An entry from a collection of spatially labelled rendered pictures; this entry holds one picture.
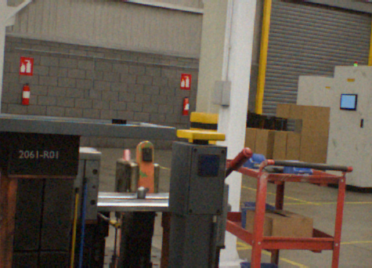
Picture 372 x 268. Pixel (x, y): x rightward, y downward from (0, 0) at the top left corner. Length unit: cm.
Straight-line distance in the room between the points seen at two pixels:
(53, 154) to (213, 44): 750
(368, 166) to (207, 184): 1040
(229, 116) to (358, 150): 634
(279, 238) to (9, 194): 253
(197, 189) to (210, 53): 742
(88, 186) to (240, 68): 415
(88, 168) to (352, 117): 1044
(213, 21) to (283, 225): 530
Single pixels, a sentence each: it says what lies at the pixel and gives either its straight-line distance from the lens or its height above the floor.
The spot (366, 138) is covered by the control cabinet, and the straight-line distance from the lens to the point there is 1137.
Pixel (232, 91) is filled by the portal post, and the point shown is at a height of 132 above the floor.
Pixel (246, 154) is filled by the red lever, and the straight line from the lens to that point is 118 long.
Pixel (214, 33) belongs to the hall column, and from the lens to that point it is 847.
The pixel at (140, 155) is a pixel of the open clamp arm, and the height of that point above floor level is 108.
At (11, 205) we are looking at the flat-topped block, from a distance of 100.
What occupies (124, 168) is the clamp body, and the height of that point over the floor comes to 104.
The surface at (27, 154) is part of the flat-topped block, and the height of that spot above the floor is 112.
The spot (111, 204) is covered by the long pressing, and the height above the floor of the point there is 100.
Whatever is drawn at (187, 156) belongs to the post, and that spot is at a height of 112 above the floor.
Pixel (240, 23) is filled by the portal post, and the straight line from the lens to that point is 530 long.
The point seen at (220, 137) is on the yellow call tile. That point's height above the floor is 115.
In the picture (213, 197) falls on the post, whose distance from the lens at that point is 111.
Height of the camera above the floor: 120
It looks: 3 degrees down
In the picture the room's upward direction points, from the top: 4 degrees clockwise
